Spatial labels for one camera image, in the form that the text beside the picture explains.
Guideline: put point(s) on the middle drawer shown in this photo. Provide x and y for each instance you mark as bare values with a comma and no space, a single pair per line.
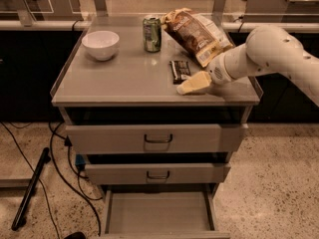
157,173

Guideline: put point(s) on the grey drawer cabinet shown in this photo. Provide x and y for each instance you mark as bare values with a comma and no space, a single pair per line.
136,87

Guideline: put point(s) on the dark rxbar chocolate bar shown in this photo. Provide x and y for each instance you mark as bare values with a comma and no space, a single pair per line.
180,71

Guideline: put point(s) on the bottom drawer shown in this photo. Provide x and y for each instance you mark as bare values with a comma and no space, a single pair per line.
178,211

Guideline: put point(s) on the white bowl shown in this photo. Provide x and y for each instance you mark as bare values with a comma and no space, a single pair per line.
101,45

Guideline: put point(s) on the black bar on floor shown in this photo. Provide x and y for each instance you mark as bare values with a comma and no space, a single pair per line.
19,219

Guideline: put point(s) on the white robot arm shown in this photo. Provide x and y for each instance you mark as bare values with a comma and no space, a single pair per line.
267,50

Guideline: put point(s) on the white counter rail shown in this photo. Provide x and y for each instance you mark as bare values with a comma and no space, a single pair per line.
45,26

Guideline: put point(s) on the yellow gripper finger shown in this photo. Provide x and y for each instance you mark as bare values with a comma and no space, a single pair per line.
198,81

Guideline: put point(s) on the top drawer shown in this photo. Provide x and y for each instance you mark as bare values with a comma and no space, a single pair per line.
155,138

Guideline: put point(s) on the brown chip bag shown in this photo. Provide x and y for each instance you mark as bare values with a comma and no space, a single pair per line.
197,34

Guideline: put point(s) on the green soda can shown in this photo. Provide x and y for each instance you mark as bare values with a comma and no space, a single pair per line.
152,33

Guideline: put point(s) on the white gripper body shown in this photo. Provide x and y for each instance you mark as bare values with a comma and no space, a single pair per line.
216,72

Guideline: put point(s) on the drawer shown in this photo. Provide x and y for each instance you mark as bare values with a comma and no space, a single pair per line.
178,211
155,138
157,173

